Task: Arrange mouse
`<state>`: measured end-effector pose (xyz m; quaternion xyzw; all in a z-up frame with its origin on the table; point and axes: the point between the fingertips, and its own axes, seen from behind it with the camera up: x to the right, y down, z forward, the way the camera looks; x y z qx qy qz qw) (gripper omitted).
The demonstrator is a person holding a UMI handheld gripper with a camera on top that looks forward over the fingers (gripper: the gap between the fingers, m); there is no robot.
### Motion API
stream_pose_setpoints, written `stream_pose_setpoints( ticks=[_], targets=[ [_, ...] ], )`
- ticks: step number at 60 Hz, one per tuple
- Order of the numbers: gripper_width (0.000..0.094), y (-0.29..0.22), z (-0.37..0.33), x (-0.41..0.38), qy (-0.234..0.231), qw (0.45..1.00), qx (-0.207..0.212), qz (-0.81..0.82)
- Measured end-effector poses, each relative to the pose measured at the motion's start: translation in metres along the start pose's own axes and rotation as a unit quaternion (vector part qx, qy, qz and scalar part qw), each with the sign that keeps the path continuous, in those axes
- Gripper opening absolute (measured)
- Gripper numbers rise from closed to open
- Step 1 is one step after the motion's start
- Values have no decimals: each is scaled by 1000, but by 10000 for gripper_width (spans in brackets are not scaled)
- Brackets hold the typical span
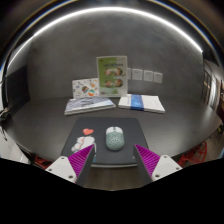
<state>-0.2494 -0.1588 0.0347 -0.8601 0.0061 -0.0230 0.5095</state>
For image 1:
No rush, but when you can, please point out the red chair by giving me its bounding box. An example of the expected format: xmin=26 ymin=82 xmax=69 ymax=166
xmin=33 ymin=153 xmax=53 ymax=170
xmin=177 ymin=141 xmax=208 ymax=168

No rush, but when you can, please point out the small white colourful-print card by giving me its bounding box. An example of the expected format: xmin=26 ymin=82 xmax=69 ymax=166
xmin=71 ymin=77 xmax=100 ymax=100

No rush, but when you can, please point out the white ceiling light strip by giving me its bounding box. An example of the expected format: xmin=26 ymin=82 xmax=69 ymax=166
xmin=1 ymin=6 xmax=204 ymax=75

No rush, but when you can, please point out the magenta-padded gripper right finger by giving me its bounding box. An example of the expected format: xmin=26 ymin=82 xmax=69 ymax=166
xmin=132 ymin=143 xmax=184 ymax=186

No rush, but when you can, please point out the green standing menu sheet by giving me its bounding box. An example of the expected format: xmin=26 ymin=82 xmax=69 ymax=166
xmin=96 ymin=55 xmax=129 ymax=98

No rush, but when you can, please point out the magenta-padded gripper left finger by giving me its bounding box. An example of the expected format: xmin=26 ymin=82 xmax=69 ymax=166
xmin=45 ymin=143 xmax=97 ymax=188

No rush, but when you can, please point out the pale green perforated computer mouse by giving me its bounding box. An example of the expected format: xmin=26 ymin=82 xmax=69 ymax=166
xmin=105 ymin=126 xmax=126 ymax=152

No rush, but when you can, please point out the white book with blue band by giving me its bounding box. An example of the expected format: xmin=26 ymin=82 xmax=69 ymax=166
xmin=117 ymin=93 xmax=166 ymax=115

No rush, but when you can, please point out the dark grey printed mouse pad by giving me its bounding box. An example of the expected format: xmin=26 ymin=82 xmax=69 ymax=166
xmin=60 ymin=116 xmax=150 ymax=169

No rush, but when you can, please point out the black-framed glass door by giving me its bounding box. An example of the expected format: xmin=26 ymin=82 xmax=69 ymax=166
xmin=201 ymin=59 xmax=224 ymax=114

